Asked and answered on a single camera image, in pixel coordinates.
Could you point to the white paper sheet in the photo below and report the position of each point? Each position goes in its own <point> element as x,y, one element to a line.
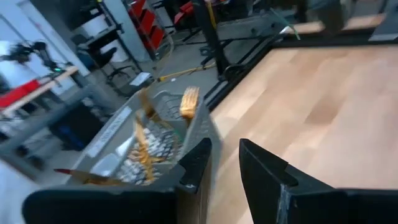
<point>140,79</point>

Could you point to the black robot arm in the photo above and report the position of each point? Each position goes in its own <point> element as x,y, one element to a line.
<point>40,51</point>

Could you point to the black aluminium table frame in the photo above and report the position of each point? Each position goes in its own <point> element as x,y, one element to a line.
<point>311,42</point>

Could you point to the black floor stand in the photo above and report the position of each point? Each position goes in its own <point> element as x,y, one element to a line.
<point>211,37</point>

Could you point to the black office chair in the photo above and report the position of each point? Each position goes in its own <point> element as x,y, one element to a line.
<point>105,57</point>

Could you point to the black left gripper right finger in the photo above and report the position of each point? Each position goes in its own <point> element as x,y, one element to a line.
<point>311,208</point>

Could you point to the wooden workbench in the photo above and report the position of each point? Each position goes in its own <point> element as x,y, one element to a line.
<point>56,77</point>

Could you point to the red object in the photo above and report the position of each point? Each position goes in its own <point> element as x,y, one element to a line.
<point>18,93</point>

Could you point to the red bin shelf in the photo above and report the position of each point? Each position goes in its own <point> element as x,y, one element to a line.
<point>149,21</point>

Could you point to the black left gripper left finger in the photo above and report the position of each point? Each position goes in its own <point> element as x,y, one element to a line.
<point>93,208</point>

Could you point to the grey mesh silverware caddy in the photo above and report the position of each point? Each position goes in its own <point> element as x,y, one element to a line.
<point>202,130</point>

